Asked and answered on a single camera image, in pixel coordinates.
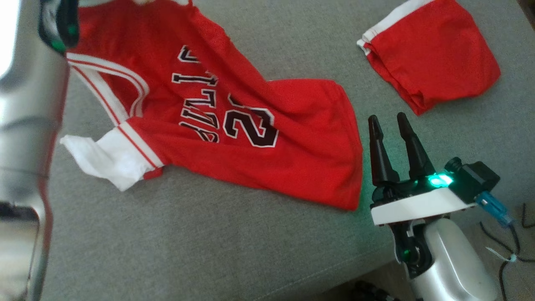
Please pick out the red shorts white side stripe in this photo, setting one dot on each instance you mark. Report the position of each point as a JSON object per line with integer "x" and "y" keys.
{"x": 434, "y": 54}

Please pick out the grey fabric sofa seat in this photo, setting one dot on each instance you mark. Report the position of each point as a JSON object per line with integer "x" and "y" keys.
{"x": 209, "y": 242}

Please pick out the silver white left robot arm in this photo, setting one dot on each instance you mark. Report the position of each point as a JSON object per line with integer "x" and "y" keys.
{"x": 25, "y": 125}

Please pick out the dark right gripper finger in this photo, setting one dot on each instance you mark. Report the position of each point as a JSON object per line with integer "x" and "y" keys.
{"x": 381, "y": 159}
{"x": 418, "y": 159}

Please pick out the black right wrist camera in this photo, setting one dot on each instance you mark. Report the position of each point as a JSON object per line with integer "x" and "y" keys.
{"x": 476, "y": 179}

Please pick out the red basketball jersey white sleeves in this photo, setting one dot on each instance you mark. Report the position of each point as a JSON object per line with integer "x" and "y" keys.
{"x": 301, "y": 138}

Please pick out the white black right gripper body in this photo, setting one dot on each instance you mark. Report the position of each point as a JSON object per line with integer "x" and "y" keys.
{"x": 418, "y": 205}

